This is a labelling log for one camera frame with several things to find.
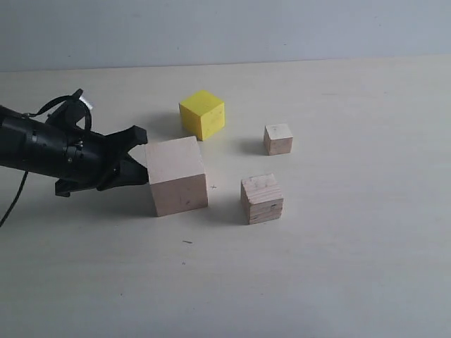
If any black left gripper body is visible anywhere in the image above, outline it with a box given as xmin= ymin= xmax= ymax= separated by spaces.
xmin=33 ymin=101 xmax=129 ymax=197

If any large light wooden cube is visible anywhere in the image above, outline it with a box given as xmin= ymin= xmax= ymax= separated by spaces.
xmin=145 ymin=136 xmax=208 ymax=217

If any yellow cube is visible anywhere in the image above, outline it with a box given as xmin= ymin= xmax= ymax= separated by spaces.
xmin=179 ymin=90 xmax=226 ymax=141

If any medium layered wooden cube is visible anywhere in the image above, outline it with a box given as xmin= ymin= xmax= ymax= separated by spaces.
xmin=240 ymin=173 xmax=284 ymax=225

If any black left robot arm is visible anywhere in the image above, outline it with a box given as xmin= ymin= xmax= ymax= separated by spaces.
xmin=1 ymin=101 xmax=149 ymax=197

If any small wooden cube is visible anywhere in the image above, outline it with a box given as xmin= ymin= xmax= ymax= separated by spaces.
xmin=264 ymin=123 xmax=293 ymax=156

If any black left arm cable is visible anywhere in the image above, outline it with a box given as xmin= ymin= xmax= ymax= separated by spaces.
xmin=0 ymin=89 xmax=93 ymax=227

